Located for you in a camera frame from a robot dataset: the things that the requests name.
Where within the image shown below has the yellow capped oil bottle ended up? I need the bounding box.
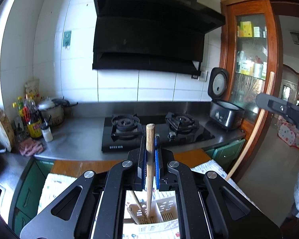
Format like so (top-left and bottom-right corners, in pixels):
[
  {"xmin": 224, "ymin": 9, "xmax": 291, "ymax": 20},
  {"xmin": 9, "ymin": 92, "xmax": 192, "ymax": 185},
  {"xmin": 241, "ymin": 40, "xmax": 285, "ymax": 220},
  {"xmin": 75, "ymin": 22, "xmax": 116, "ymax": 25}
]
[{"xmin": 12, "ymin": 96, "xmax": 25, "ymax": 127}]

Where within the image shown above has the steel pressure cooker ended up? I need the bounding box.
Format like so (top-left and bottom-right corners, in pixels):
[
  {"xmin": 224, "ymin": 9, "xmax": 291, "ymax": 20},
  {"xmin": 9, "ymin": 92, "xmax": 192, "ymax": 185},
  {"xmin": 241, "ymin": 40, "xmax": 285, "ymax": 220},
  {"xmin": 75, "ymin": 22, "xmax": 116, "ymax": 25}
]
[{"xmin": 38, "ymin": 98, "xmax": 78, "ymax": 127}]

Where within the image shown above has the wall power socket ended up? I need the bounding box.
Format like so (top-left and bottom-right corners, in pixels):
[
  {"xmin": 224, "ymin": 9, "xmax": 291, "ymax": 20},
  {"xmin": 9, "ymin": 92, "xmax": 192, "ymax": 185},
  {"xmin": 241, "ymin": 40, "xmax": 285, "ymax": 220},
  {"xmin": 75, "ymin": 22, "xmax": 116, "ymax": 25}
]
[{"xmin": 199, "ymin": 70, "xmax": 208, "ymax": 82}]

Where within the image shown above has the dark soy sauce bottle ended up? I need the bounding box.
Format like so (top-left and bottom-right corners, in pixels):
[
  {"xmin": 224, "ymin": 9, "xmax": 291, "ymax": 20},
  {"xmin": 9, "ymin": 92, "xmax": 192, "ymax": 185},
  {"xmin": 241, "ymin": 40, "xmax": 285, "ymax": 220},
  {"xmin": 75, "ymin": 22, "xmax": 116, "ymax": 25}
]
[{"xmin": 23, "ymin": 94, "xmax": 42, "ymax": 139}]

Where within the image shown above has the black gas stove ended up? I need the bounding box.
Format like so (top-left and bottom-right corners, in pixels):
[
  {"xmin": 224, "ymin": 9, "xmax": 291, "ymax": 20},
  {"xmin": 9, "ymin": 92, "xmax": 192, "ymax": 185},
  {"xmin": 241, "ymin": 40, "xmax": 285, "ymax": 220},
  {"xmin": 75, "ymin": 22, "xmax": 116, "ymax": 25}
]
[{"xmin": 101, "ymin": 112, "xmax": 215, "ymax": 153}]

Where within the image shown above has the dark wooden chopstick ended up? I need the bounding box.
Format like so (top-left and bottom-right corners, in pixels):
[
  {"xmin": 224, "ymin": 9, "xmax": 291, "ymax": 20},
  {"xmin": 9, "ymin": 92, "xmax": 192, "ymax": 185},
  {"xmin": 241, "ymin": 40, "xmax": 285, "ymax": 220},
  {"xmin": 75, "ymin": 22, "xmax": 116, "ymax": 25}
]
[{"xmin": 146, "ymin": 123, "xmax": 155, "ymax": 219}]

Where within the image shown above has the white plastic utensil caddy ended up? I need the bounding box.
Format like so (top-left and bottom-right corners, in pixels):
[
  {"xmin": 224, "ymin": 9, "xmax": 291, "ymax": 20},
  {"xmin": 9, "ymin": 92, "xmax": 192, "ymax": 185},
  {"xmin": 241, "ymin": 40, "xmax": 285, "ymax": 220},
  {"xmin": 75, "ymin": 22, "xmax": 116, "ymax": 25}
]
[{"xmin": 126, "ymin": 196, "xmax": 178, "ymax": 224}]

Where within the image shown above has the wooden glass cabinet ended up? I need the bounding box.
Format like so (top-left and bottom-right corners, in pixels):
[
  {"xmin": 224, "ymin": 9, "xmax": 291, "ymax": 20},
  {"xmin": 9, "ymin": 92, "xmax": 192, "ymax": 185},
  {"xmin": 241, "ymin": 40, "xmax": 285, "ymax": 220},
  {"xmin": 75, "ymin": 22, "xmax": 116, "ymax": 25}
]
[{"xmin": 219, "ymin": 0, "xmax": 285, "ymax": 135}]

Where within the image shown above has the black range hood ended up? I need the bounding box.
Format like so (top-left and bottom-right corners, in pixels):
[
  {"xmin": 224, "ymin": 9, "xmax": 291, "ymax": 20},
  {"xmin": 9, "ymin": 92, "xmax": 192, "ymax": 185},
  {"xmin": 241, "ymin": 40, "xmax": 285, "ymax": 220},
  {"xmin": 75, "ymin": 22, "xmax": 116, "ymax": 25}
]
[{"xmin": 92, "ymin": 0, "xmax": 226, "ymax": 76}]

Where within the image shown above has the white patterned table cloth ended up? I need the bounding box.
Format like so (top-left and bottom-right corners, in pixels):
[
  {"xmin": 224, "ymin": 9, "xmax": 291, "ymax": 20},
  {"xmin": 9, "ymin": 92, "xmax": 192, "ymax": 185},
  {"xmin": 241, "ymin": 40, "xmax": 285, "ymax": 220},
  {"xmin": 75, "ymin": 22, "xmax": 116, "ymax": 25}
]
[{"xmin": 36, "ymin": 159, "xmax": 263, "ymax": 239}]

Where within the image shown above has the pink cloth rag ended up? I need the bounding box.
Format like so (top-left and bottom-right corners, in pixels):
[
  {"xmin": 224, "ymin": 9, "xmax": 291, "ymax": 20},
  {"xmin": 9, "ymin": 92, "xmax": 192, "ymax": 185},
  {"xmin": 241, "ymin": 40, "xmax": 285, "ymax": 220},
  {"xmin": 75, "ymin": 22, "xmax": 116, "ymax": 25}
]
[{"xmin": 18, "ymin": 138, "xmax": 44, "ymax": 157}]

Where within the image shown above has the black rice cooker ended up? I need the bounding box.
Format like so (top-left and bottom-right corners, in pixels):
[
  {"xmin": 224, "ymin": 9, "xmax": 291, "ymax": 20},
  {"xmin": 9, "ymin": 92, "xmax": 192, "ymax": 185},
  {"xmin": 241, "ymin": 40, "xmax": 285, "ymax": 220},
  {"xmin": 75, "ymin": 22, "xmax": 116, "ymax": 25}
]
[{"xmin": 207, "ymin": 68, "xmax": 245, "ymax": 131}]

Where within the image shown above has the small white jar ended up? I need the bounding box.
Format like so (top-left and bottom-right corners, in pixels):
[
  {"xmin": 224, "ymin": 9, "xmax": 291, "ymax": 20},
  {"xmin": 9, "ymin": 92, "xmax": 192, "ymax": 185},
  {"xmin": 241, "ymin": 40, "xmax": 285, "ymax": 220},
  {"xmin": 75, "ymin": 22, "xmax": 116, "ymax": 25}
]
[{"xmin": 40, "ymin": 122, "xmax": 53, "ymax": 142}]

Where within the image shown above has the round wooden cutting board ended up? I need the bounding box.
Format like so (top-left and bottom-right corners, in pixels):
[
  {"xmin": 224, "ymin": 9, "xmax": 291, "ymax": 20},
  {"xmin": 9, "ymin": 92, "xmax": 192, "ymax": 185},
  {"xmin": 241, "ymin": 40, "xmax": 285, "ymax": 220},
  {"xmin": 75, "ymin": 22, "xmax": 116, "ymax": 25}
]
[{"xmin": 0, "ymin": 108, "xmax": 15, "ymax": 152}]

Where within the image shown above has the green wall hook sticker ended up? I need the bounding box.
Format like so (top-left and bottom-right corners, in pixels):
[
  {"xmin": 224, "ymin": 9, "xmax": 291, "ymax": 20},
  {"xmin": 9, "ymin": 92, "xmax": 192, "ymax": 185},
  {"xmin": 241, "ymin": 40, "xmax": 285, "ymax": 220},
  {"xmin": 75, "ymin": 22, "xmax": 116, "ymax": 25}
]
[{"xmin": 62, "ymin": 31, "xmax": 72, "ymax": 49}]

